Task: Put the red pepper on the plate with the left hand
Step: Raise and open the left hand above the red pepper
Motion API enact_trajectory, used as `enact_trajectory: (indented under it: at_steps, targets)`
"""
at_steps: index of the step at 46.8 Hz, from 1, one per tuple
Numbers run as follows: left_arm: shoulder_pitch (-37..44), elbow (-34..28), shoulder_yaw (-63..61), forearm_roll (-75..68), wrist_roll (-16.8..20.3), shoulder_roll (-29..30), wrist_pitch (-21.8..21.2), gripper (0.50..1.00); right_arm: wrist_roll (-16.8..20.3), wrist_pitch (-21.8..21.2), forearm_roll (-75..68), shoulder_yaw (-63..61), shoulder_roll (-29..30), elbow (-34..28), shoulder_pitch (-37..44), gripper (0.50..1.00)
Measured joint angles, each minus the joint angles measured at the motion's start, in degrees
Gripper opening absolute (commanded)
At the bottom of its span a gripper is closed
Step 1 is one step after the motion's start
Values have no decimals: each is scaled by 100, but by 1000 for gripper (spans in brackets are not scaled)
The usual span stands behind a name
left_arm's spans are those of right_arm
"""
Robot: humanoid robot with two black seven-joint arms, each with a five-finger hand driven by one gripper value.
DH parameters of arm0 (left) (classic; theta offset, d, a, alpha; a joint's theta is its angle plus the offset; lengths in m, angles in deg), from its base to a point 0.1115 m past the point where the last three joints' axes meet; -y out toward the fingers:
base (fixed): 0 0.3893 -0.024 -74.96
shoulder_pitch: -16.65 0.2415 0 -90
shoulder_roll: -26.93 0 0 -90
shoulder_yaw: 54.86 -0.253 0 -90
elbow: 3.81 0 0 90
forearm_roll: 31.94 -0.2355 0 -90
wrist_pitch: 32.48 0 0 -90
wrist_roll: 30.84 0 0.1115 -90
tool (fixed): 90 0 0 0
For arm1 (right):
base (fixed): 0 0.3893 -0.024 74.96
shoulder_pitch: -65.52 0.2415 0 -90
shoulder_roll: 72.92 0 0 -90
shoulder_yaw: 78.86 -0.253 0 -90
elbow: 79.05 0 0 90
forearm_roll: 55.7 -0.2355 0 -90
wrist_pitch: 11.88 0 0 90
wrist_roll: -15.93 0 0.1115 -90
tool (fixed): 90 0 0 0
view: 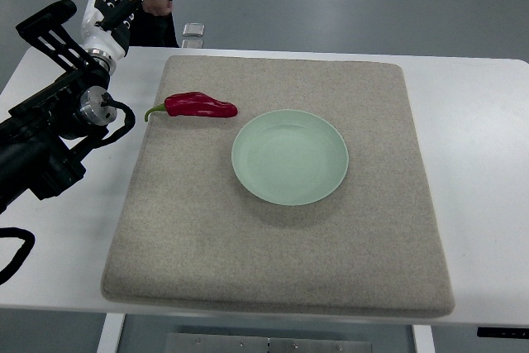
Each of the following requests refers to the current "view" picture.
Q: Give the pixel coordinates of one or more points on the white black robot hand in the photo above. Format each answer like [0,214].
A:
[106,26]

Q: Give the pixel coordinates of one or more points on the white table leg left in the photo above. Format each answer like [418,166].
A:
[111,333]

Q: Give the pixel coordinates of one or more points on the red pepper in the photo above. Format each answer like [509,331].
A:
[193,104]

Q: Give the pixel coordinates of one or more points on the beige felt mat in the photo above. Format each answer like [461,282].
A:
[192,236]

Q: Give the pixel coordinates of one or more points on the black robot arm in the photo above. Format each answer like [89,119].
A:
[47,136]

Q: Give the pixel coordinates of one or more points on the grey metal base plate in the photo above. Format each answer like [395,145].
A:
[187,342]

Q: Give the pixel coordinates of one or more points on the metal floor plate near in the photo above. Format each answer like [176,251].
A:
[192,43]

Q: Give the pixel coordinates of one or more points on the white table leg right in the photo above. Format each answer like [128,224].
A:
[423,339]

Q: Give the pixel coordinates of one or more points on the light green plate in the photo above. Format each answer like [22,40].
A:
[290,157]

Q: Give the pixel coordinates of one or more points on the black table control panel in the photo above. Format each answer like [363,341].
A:
[503,332]

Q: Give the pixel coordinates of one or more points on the white table leg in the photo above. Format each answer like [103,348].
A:
[423,339]
[111,333]

